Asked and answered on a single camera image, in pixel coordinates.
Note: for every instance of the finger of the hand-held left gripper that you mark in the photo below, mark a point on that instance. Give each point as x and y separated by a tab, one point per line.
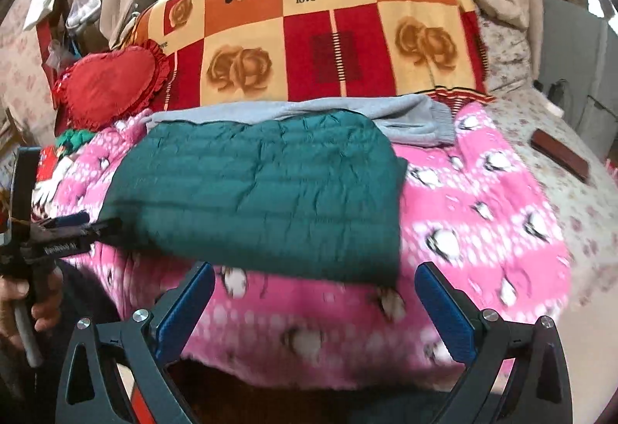
106	230
72	219

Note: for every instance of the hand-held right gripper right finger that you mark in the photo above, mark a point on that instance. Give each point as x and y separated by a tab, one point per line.
446	313

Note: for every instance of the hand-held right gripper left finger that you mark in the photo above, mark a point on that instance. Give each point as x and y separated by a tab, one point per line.
190	308

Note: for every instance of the green puffer jacket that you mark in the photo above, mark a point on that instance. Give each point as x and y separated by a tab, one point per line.
251	192

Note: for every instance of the person's left hand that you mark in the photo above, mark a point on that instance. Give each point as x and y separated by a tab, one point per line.
48	303

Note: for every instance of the red green plush toy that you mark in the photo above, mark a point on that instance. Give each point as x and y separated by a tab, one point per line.
62	149

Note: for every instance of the pink penguin blanket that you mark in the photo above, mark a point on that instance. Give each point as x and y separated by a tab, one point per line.
483	231

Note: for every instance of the red heart-shaped pillow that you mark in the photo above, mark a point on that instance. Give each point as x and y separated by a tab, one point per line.
106	86

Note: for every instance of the floral bed sheet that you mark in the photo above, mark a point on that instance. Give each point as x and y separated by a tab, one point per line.
569	211

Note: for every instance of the clear plastic bag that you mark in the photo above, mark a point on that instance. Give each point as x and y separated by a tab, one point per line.
83	11

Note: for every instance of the brown wallet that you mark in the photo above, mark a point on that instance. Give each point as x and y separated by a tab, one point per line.
560	154

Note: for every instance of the grey sweater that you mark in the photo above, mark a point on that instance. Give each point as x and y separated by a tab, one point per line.
415	120

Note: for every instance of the rose print blanket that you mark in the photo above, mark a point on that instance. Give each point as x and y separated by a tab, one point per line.
309	42

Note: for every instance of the grey cabinet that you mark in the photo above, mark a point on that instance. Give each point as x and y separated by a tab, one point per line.
579	62

